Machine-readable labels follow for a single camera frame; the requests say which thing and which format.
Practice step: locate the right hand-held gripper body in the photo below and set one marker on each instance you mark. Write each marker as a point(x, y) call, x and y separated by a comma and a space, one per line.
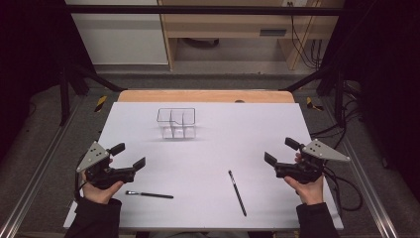
point(303, 172)

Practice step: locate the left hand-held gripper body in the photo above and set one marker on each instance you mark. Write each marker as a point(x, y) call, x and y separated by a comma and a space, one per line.
point(99, 173)

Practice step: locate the black pen with silver tip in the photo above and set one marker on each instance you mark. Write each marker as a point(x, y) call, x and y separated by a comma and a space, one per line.
point(150, 194)

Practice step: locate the black striped eyeliner pencil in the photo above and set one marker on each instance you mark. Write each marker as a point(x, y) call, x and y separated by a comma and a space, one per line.
point(237, 193)

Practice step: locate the clear plastic organizer box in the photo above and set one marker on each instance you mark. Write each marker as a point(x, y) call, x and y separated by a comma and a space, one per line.
point(176, 123)

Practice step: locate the person's left hand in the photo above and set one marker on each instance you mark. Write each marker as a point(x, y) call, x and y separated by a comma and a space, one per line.
point(100, 195)

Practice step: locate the person's right hand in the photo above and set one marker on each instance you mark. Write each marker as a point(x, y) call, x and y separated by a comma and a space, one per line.
point(310, 193)

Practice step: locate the yellow black tape strip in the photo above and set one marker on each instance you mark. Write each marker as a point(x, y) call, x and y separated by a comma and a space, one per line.
point(312, 104)
point(101, 103)

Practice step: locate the white table board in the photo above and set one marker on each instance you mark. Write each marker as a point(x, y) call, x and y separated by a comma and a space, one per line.
point(211, 155)

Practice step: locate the black metal stand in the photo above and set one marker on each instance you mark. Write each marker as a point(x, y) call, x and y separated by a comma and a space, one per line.
point(66, 95)
point(338, 95)

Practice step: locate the white cabinet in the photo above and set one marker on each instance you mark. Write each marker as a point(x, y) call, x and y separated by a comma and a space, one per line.
point(122, 39)

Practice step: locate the light wooden desk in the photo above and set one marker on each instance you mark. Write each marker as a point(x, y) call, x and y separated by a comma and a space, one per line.
point(231, 23)

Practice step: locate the aluminium floor rail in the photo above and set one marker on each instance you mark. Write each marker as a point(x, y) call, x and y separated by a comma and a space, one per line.
point(36, 178)
point(366, 185)

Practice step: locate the black horizontal frame bar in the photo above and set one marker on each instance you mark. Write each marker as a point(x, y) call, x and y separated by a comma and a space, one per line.
point(198, 10)

